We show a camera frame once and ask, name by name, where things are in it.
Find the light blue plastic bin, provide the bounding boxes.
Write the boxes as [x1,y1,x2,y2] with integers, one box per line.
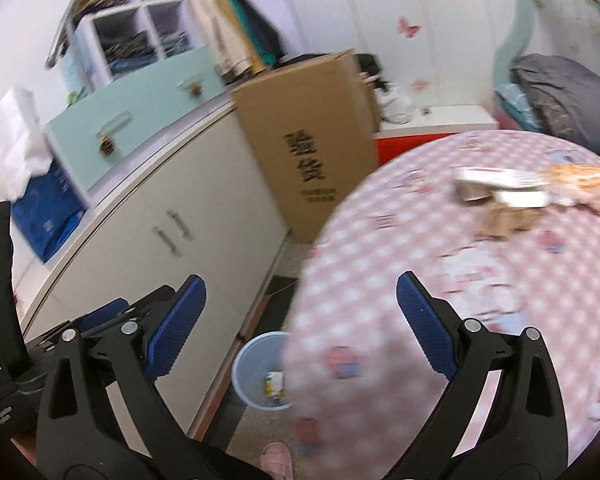
[231,331,296,413]

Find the white carton with red edge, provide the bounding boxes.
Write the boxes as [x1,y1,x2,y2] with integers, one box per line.
[454,166,548,208]

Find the teal bed headboard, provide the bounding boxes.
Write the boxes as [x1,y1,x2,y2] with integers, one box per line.
[490,0,537,92]

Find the yellow white small carton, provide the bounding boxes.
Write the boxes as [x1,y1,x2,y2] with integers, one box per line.
[265,371,286,401]

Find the grey folded blanket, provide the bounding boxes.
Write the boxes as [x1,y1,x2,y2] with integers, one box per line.
[510,54,600,157]

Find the small brown cardboard box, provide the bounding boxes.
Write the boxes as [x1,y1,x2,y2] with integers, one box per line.
[480,200,546,239]

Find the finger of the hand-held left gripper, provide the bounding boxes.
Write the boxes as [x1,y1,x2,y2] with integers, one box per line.
[25,299,131,350]
[115,285,177,322]

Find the light blue patterned pillow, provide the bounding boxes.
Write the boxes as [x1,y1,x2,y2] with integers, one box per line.
[495,84,546,134]

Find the white low cabinet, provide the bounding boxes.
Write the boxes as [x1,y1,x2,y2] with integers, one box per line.
[22,92,291,441]

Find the person's black trouser leg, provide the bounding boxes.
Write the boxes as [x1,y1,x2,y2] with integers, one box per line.
[190,437,281,480]

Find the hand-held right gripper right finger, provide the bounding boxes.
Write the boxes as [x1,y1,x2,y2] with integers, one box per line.
[396,271,568,470]

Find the large brown cardboard box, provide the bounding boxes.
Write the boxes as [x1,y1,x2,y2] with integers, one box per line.
[230,49,381,245]

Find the curved metal rod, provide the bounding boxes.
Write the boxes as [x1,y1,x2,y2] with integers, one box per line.
[46,0,106,69]

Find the hanging clothes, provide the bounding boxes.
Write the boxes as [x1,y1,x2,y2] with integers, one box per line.
[182,0,286,82]

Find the white cubby shelf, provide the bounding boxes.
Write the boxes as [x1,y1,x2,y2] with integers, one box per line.
[62,0,231,82]

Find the pink slipper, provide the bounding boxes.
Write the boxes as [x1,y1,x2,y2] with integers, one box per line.
[260,441,295,480]

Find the orange snack packet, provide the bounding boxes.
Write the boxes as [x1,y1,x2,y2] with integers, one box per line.
[540,162,600,214]

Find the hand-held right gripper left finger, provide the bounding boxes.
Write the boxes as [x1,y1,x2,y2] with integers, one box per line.
[35,274,208,470]

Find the metal cabinet door handle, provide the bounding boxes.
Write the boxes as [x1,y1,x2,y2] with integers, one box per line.
[152,226,179,257]
[166,210,194,240]

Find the white garment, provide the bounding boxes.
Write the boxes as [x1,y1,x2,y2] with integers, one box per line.
[377,85,414,125]

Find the black floor mat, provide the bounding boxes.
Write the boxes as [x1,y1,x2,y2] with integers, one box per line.
[265,276,299,332]

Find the red bench with white top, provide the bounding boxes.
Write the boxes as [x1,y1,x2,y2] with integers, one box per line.
[375,105,499,166]

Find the pink checkered bed sheet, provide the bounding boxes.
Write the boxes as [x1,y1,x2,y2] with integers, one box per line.
[282,130,600,467]

